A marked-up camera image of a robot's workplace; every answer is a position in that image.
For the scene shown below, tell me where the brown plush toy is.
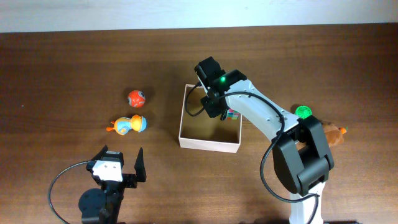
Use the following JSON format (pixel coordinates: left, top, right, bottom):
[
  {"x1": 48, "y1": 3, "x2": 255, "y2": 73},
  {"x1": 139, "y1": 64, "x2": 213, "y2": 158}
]
[{"x1": 321, "y1": 121, "x2": 347, "y2": 147}]

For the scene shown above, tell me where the pastel puzzle cube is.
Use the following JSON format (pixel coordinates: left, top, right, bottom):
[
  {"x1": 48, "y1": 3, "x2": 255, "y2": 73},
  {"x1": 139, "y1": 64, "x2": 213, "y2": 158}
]
[{"x1": 226, "y1": 109, "x2": 240, "y2": 120}]

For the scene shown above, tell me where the green spiky ball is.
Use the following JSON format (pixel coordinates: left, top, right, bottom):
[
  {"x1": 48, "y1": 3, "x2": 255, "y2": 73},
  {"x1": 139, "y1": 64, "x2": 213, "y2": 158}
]
[{"x1": 294, "y1": 105, "x2": 312, "y2": 119}]

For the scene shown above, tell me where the blue orange duck toy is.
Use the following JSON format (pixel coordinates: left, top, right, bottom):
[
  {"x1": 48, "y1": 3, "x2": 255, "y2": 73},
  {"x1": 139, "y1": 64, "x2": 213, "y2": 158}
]
[{"x1": 106, "y1": 114, "x2": 147, "y2": 136}]

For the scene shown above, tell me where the white cardboard box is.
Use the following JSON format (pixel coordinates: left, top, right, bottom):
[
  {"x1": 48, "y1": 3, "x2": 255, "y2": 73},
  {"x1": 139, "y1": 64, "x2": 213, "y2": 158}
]
[{"x1": 178, "y1": 84, "x2": 242, "y2": 153}]

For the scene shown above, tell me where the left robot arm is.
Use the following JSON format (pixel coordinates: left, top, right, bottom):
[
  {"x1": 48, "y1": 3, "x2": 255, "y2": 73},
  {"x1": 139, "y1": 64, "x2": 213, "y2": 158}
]
[{"x1": 78, "y1": 146, "x2": 147, "y2": 224}]

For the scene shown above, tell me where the orange ball toy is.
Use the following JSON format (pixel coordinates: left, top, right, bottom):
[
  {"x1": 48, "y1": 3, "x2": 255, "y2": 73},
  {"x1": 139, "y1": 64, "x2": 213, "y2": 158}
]
[{"x1": 127, "y1": 90, "x2": 146, "y2": 108}]

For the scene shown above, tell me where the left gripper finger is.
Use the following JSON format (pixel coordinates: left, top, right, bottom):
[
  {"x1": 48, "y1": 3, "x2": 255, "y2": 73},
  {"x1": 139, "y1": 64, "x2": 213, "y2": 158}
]
[
  {"x1": 91, "y1": 145, "x2": 108, "y2": 161},
  {"x1": 134, "y1": 147, "x2": 147, "y2": 182}
]

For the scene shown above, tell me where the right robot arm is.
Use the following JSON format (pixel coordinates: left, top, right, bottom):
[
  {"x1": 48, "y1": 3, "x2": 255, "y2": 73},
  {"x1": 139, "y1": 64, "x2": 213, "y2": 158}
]
[{"x1": 195, "y1": 67, "x2": 334, "y2": 223}]

